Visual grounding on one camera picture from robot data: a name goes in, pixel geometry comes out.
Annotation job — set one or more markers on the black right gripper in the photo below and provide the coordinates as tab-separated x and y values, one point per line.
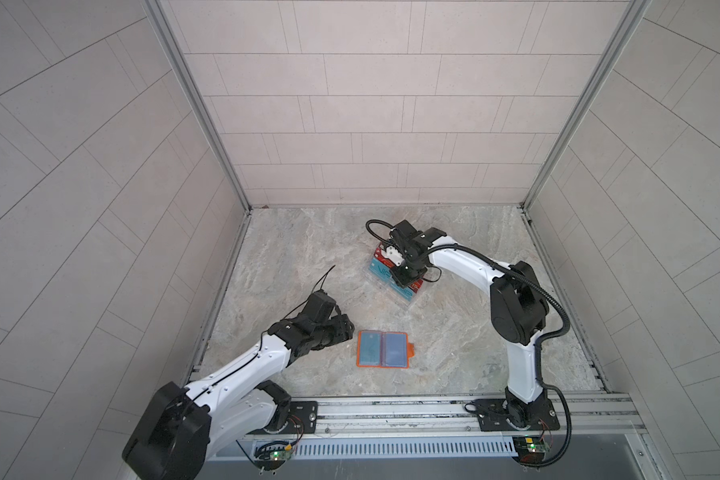
400	279

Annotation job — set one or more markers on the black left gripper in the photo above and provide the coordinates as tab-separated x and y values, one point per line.
342	330

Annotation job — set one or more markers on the orange card holder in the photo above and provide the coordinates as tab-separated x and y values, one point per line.
397	351

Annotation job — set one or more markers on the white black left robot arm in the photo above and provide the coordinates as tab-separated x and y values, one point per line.
183	426

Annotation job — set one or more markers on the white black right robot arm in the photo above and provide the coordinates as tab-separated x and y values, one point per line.
518	308

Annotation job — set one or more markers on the red card left stack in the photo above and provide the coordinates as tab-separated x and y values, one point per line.
379	256

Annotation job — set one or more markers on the red card stack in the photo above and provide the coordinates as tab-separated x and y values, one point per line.
379	256
416	286

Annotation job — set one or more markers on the red card right stack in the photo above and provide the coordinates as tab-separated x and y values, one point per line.
416	286

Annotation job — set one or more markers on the teal card left stack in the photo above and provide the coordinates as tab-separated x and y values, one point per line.
381	271

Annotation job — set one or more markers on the teal card stack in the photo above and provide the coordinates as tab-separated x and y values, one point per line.
406	293
381	271

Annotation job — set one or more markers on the teal card right stack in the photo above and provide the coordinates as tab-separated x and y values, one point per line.
406	293

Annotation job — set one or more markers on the left circuit board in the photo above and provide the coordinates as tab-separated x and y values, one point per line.
271	456

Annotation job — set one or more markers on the circuit board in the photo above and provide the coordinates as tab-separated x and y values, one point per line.
271	456
530	450

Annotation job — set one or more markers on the vent grille strip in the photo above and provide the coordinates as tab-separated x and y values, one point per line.
405	448

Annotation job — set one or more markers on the right circuit board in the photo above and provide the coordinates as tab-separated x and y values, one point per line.
530	450

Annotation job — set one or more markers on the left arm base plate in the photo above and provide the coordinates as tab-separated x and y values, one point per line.
300	419

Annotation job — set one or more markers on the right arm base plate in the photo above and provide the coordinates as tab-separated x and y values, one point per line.
501	415

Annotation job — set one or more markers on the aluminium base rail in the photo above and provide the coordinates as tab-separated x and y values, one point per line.
594	412

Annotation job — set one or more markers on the aluminium corner post right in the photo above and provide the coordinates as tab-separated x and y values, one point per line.
623	32

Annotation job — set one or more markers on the aluminium corner post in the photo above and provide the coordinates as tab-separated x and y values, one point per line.
623	32
168	40

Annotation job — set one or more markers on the aluminium corner post left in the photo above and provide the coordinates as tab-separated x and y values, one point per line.
168	40

